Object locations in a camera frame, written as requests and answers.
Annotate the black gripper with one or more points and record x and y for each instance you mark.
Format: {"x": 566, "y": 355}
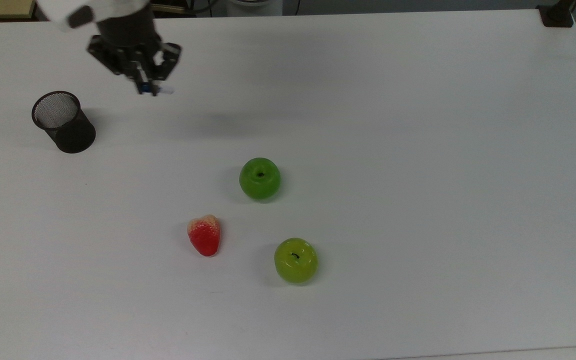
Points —
{"x": 128, "y": 35}

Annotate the blue and white marker pen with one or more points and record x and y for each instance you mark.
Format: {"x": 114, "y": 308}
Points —
{"x": 167, "y": 90}

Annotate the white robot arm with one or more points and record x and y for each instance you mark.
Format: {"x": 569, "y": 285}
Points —
{"x": 60, "y": 9}

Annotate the black mesh pen cup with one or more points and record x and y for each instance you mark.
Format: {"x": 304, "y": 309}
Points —
{"x": 75, "y": 136}

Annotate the dark green toy apple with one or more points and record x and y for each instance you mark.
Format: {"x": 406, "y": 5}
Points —
{"x": 260, "y": 180}

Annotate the red strawberry toy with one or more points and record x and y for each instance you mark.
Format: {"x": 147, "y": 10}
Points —
{"x": 205, "y": 239}

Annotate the yellow-green toy apple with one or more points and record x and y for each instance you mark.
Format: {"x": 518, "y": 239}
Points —
{"x": 295, "y": 262}

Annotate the black camera stand base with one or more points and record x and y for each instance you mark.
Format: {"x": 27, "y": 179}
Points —
{"x": 557, "y": 15}

